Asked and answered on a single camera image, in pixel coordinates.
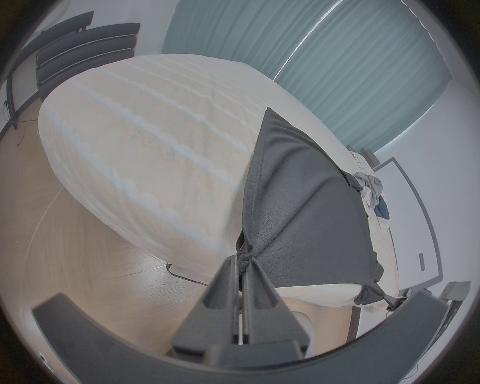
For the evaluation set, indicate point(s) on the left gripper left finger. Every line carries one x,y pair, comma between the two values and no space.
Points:
210,318

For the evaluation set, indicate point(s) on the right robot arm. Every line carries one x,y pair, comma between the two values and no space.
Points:
455,290

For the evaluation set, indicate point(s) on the black chest of drawers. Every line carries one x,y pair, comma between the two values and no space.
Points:
93,41

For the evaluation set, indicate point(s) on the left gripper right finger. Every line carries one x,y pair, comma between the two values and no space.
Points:
270,318

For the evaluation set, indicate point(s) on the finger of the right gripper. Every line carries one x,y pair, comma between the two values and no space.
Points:
390,299

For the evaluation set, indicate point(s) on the grey bedside table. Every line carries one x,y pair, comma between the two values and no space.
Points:
371,157

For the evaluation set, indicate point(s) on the pile of clothes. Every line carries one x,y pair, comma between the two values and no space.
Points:
371,187

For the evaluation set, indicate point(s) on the bed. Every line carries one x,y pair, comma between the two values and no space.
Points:
131,131

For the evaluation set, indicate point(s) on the black T-shirt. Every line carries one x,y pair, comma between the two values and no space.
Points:
311,210

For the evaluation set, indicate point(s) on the white printed pillow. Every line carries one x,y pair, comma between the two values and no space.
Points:
360,161

